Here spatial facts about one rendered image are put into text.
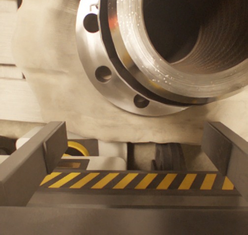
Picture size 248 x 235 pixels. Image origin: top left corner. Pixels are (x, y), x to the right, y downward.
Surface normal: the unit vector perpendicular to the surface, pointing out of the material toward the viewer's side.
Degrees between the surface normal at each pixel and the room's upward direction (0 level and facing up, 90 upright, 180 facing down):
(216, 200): 0
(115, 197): 0
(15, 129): 0
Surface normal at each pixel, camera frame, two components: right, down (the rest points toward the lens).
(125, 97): -0.03, 0.29
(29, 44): 0.44, 0.51
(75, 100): -0.52, 0.63
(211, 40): -0.95, -0.29
